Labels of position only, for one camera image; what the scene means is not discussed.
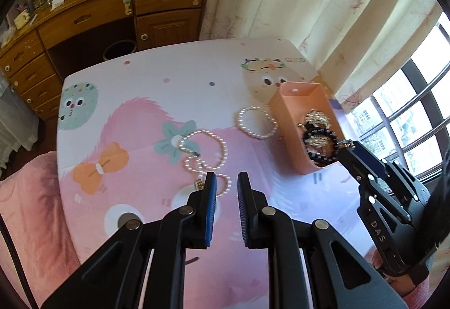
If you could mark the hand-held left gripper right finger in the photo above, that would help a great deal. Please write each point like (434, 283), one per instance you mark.
(242, 210)

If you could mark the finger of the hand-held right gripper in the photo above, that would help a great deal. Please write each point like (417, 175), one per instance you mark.
(369, 154)
(362, 170)

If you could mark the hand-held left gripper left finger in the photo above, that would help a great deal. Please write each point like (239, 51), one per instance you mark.
(210, 210)

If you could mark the rhinestone leaf brooch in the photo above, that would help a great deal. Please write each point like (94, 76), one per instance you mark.
(317, 141)

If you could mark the pink plastic box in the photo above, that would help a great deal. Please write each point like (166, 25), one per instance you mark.
(291, 126)

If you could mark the window with metal bars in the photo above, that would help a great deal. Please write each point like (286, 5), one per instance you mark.
(415, 112)

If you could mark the cartoon printed tablecloth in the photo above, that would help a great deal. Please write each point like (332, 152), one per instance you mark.
(158, 84)

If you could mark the pink fleece blanket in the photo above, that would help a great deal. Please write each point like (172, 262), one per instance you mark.
(31, 207)

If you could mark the dark waste bin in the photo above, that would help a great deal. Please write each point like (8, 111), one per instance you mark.
(119, 50)

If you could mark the white lace cover cloth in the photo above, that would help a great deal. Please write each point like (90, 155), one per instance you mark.
(14, 126)

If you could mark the wooden desk with drawers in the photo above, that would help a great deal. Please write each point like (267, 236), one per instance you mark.
(88, 13)

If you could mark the white paper card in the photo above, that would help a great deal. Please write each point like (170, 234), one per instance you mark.
(58, 2)

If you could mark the cream mug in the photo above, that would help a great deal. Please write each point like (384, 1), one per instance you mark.
(21, 19)

